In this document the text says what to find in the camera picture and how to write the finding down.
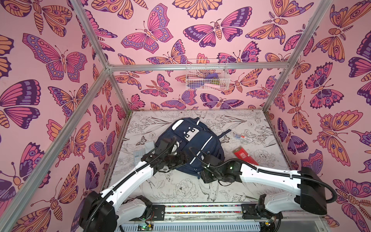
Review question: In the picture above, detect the green controller board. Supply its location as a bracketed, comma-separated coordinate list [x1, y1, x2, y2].
[137, 223, 153, 232]

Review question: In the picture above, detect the clear pen with red cap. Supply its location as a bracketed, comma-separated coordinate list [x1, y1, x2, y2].
[234, 133, 253, 143]

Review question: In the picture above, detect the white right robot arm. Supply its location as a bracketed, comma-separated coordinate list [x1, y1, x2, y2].
[200, 156, 338, 218]

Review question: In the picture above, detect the white rectangular eraser case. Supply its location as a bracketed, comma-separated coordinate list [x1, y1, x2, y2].
[145, 141, 155, 154]

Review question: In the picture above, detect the navy blue student backpack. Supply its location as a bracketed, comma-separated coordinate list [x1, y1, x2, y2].
[155, 118, 231, 178]

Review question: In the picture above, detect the white wire wall basket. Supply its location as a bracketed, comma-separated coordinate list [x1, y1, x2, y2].
[184, 59, 231, 91]

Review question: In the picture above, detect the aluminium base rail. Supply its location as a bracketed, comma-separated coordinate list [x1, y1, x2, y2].
[78, 201, 328, 232]

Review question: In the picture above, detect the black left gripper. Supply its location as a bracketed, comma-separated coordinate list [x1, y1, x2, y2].
[162, 150, 192, 169]

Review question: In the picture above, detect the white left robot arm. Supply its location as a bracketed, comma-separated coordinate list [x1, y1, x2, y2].
[79, 137, 187, 232]

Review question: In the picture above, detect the red booklet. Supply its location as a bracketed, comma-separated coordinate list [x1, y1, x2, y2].
[233, 147, 259, 165]

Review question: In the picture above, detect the grey pocket calculator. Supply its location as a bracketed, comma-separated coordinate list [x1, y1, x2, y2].
[133, 149, 146, 165]

